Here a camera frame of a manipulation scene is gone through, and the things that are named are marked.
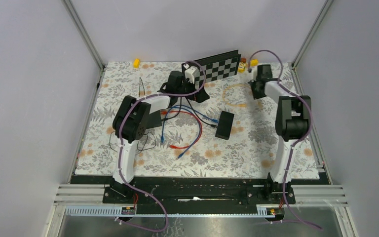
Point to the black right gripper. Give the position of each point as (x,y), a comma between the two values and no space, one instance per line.
(251,84)

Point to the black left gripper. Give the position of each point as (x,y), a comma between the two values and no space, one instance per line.
(201,96)

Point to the black ribbed network switch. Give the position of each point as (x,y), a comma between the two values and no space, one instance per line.
(224,125)

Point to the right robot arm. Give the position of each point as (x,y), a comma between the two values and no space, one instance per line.
(292,121)

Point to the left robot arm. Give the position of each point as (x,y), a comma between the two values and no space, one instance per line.
(133,115)

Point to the yellow block right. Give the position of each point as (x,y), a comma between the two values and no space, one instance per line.
(253,63)

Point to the yellow block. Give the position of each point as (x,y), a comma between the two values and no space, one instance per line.
(136,63)
(253,63)

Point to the small toy figure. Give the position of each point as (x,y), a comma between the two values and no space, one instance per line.
(242,65)

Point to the checkerboard calibration board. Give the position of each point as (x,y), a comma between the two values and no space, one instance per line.
(212,68)

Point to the floral patterned table mat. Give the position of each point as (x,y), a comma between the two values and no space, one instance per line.
(180,148)

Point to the yellow block left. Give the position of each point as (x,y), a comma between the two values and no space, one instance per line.
(136,63)

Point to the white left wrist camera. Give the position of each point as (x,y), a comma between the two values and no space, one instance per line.
(191,73)

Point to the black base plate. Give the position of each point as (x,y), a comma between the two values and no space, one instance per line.
(187,195)

